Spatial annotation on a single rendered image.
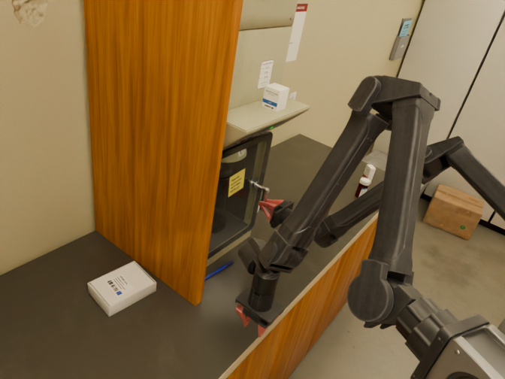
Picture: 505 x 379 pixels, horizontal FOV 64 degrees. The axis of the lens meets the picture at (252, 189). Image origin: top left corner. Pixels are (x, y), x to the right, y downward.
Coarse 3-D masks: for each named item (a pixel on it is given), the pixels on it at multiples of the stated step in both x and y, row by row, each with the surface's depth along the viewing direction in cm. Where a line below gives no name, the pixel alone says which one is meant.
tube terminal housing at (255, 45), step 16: (240, 32) 98; (256, 32) 103; (272, 32) 109; (288, 32) 115; (240, 48) 101; (256, 48) 106; (272, 48) 112; (288, 48) 119; (240, 64) 104; (256, 64) 109; (240, 80) 107; (256, 80) 113; (272, 80) 119; (240, 96) 110; (256, 96) 116; (240, 240) 150
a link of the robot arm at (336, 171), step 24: (360, 96) 77; (360, 120) 78; (384, 120) 81; (336, 144) 82; (360, 144) 79; (336, 168) 81; (312, 192) 84; (336, 192) 82; (312, 216) 83; (288, 240) 84; (312, 240) 87; (288, 264) 87
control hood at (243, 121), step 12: (240, 108) 110; (252, 108) 111; (264, 108) 113; (288, 108) 116; (300, 108) 118; (228, 120) 101; (240, 120) 103; (252, 120) 104; (264, 120) 105; (276, 120) 107; (288, 120) 124; (228, 132) 101; (240, 132) 99; (252, 132) 102; (228, 144) 103
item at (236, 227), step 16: (240, 144) 119; (256, 144) 126; (224, 160) 115; (240, 160) 122; (256, 160) 130; (224, 176) 119; (256, 176) 135; (224, 192) 123; (240, 192) 131; (256, 192) 141; (224, 208) 127; (240, 208) 136; (256, 208) 146; (224, 224) 132; (240, 224) 142; (224, 240) 137; (208, 256) 133
